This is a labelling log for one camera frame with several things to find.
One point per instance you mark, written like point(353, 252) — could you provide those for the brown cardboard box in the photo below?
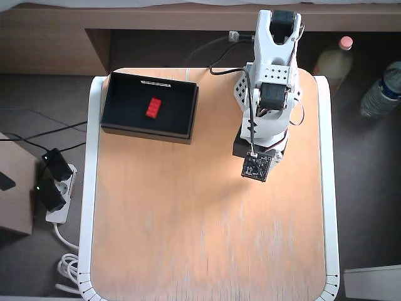
point(15, 203)

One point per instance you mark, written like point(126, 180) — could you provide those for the white flat board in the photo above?
point(372, 282)

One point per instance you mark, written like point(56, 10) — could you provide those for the black power adapter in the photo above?
point(58, 164)
point(50, 194)

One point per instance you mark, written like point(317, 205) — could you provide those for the white power strip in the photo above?
point(61, 203)

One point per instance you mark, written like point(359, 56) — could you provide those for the white printed robot arm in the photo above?
point(272, 59)

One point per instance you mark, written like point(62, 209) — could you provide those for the black camera circuit board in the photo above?
point(256, 167)

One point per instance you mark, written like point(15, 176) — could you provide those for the red lego block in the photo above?
point(153, 107)

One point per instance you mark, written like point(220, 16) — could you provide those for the flat black device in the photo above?
point(5, 182)

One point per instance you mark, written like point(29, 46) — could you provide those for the yellow bottle pink cap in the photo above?
point(333, 64)

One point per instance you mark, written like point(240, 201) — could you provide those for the white table frame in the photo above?
point(89, 156)

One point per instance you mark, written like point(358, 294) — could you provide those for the clear water bottle blue label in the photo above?
point(380, 91)

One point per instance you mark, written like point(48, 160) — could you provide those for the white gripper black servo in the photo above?
point(277, 156)

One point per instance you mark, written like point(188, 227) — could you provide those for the black cardboard box bin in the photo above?
point(131, 103)

